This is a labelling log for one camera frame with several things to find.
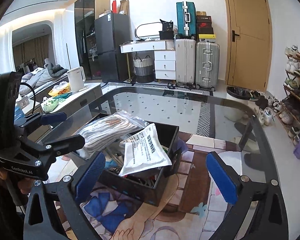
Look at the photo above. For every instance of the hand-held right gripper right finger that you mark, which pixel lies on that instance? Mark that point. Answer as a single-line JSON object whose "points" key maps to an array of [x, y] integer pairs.
{"points": [[221, 177]]}

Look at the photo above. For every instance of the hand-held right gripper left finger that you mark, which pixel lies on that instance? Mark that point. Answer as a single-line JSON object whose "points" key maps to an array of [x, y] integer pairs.
{"points": [[90, 177]]}

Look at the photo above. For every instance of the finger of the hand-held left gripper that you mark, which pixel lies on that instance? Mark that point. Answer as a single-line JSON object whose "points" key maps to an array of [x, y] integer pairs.
{"points": [[67, 143], [52, 118]]}

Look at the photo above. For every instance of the clear bag of beige cloth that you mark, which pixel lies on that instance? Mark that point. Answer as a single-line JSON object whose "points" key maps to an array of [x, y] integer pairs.
{"points": [[102, 132]]}

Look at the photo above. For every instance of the black cardboard box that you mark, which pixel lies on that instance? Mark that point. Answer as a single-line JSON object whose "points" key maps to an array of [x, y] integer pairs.
{"points": [[140, 190]]}

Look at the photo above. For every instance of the green label white packet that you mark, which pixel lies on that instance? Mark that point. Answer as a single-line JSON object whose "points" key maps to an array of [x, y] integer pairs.
{"points": [[145, 152]]}

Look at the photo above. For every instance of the person's left hand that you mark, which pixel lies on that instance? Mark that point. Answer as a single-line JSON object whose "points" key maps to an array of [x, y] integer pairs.
{"points": [[23, 185]]}

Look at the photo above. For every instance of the green snack bag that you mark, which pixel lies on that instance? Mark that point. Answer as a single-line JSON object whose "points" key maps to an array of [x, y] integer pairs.
{"points": [[50, 105]]}

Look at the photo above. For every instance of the white tissue box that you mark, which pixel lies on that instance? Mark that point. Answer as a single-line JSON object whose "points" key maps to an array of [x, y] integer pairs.
{"points": [[23, 102]]}

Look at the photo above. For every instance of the grey side cabinet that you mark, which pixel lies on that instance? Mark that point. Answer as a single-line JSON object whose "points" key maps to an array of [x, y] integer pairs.
{"points": [[75, 105]]}

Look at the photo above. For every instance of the yellow snack bag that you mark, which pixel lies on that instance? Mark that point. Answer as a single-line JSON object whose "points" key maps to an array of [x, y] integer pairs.
{"points": [[61, 88]]}

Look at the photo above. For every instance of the printed cartoon table mat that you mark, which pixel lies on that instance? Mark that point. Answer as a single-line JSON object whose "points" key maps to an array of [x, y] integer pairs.
{"points": [[190, 180]]}

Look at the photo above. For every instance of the pile of grey clothing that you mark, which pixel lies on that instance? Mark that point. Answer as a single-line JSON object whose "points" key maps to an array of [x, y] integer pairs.
{"points": [[45, 76]]}

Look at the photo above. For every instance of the white electric kettle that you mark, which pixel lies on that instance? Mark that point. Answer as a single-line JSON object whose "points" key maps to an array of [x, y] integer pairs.
{"points": [[75, 80]]}

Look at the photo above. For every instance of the brown curtain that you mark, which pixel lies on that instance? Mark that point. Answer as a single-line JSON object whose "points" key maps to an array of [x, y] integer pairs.
{"points": [[32, 51]]}

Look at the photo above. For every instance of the black white patterned rug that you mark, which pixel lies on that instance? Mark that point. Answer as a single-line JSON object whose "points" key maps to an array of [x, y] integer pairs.
{"points": [[205, 120]]}

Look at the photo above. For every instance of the trash bin with black liner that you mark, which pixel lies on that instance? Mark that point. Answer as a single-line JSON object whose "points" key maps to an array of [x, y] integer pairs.
{"points": [[237, 97]]}

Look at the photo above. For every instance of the pile of loose shoes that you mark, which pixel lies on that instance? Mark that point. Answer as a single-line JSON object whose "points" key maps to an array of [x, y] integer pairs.
{"points": [[263, 105]]}

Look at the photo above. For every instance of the dark glass cabinet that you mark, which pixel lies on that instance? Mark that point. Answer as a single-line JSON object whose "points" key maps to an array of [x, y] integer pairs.
{"points": [[86, 30]]}

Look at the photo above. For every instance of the black refrigerator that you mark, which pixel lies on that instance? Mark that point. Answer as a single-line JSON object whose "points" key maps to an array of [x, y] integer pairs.
{"points": [[112, 45]]}

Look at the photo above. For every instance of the grey woven laundry basket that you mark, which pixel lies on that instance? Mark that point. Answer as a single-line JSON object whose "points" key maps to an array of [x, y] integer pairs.
{"points": [[143, 71]]}

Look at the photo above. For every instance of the silver suitcase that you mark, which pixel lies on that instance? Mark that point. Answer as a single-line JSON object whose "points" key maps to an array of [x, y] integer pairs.
{"points": [[207, 65]]}

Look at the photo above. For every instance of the white vanity desk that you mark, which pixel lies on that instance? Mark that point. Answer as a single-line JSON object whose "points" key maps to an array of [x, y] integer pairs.
{"points": [[142, 46]]}

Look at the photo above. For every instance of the shoe rack with shoes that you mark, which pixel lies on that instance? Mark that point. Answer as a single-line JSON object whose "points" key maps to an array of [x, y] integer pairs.
{"points": [[295, 87]]}

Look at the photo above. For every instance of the white suitcase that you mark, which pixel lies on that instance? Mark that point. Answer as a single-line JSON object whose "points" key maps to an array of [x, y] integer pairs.
{"points": [[185, 62]]}

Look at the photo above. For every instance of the white drawer unit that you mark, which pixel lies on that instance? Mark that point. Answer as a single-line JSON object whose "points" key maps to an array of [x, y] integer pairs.
{"points": [[165, 66]]}

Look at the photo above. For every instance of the oval mirror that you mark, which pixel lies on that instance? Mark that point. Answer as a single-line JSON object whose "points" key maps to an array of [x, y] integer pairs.
{"points": [[148, 31]]}

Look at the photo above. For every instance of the brown cardboard box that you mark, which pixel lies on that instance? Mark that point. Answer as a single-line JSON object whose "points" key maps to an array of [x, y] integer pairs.
{"points": [[124, 7]]}

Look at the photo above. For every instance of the black bag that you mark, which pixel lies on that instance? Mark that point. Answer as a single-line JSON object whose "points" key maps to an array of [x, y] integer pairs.
{"points": [[167, 31]]}

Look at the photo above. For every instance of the tan wooden door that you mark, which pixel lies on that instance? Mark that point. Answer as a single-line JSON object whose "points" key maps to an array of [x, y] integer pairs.
{"points": [[250, 35]]}

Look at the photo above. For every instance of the stack of shoe boxes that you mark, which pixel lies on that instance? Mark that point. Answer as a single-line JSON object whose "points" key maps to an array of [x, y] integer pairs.
{"points": [[205, 26]]}

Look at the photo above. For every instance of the teal suitcase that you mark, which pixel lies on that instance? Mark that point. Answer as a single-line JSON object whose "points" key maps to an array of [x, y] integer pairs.
{"points": [[186, 20]]}

